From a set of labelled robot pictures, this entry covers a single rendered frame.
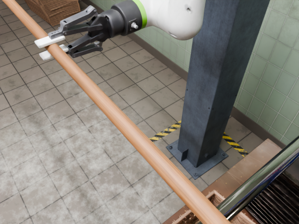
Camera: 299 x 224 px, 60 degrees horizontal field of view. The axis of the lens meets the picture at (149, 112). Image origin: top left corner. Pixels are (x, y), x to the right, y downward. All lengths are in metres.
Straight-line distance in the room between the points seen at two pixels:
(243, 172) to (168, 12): 0.76
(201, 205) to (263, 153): 0.92
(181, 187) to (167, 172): 0.03
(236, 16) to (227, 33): 0.08
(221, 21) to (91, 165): 1.27
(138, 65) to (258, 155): 1.64
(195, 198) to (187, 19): 0.48
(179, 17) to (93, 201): 1.31
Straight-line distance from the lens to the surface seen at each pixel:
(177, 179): 0.42
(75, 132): 2.07
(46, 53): 0.75
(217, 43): 1.16
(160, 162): 0.43
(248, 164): 1.24
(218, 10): 1.12
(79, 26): 0.75
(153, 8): 0.81
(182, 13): 0.73
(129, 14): 0.78
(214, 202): 1.01
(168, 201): 1.72
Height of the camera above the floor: 1.58
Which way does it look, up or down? 48 degrees down
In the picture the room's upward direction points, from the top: straight up
